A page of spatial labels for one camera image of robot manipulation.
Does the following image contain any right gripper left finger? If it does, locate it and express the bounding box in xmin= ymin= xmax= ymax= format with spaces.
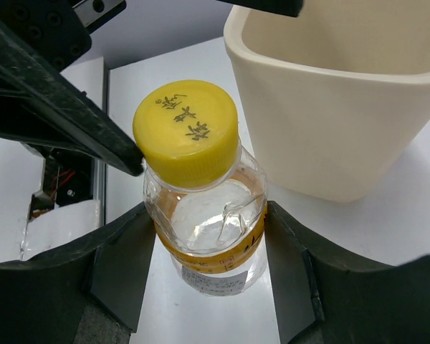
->
xmin=0 ymin=204 xmax=155 ymax=343

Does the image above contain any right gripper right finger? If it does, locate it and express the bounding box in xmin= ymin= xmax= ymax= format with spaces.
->
xmin=265 ymin=201 xmax=430 ymax=343

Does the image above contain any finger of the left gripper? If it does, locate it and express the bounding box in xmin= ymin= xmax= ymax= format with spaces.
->
xmin=220 ymin=0 xmax=304 ymax=17

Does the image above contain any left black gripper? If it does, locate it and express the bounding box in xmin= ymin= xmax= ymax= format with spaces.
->
xmin=0 ymin=0 xmax=143 ymax=176

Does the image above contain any yellow label plastic bottle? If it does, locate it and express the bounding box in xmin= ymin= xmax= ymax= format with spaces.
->
xmin=133 ymin=80 xmax=267 ymax=297

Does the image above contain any cream plastic bin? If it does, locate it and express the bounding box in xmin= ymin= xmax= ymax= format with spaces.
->
xmin=224 ymin=1 xmax=430 ymax=202

